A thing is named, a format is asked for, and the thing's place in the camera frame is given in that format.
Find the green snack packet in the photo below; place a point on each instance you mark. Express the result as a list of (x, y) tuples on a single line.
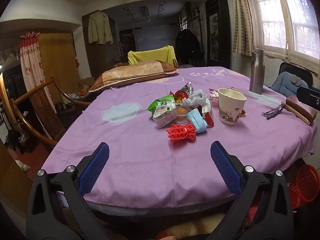
[(160, 102)]

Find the white floral cup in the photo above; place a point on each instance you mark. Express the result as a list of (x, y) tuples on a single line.
[(230, 107)]

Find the dark cabinet with picture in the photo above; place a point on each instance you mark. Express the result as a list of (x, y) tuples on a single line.
[(217, 30)]

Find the beige hanging jacket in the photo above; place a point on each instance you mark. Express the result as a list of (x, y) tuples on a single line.
[(100, 27)]

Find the white snack packet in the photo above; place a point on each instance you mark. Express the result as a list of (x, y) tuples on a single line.
[(163, 116)]

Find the red snack packet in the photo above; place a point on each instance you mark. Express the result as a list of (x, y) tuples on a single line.
[(180, 95)]

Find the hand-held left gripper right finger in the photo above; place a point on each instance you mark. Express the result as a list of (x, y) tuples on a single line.
[(226, 167)]

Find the dark wooden wardrobe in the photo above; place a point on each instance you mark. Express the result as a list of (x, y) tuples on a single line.
[(86, 55)]

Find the blue face mask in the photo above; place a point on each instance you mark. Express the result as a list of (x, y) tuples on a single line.
[(197, 121)]

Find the brown floral pillow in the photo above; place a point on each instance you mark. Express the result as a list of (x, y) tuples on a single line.
[(130, 75)]

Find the clear plastic cup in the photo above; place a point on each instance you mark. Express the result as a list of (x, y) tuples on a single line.
[(181, 112)]

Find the red plastic basket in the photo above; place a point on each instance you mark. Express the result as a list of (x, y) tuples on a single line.
[(303, 185)]

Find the purple tablecloth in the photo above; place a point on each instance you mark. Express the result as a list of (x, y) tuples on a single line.
[(140, 160)]

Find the checked beige curtain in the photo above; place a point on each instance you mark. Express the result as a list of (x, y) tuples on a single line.
[(241, 17)]

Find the yellow plastic toy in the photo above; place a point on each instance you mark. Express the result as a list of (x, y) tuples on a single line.
[(243, 113)]

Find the white and red medicine box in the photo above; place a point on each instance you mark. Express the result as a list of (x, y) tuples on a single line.
[(207, 118)]

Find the black hanging garment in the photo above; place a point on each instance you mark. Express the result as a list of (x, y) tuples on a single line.
[(187, 45)]

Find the pink candy wrapper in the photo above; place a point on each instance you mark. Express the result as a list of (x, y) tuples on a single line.
[(213, 97)]

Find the brown leather case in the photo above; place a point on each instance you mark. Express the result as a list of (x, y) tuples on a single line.
[(300, 108)]

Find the wooden armchair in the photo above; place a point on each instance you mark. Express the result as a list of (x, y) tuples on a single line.
[(42, 105)]

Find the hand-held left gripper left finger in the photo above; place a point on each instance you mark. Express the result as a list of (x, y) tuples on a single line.
[(96, 166)]

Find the yellow covered chair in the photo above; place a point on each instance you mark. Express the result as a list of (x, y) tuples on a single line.
[(150, 55)]

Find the white framed window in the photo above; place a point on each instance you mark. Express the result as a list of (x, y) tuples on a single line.
[(275, 17)]

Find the white backdrop sheet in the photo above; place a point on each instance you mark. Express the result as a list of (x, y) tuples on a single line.
[(155, 36)]

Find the red floral curtain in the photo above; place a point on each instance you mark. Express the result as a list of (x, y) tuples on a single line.
[(31, 62)]

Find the light wooden door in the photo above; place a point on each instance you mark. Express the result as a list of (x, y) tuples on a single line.
[(57, 55)]

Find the crumpled white tissue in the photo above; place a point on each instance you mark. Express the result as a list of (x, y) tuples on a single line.
[(197, 97)]

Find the steel bottle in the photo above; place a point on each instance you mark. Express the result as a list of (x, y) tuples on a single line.
[(257, 75)]

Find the blue cushioned office chair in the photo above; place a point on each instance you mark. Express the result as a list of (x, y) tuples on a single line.
[(285, 82)]

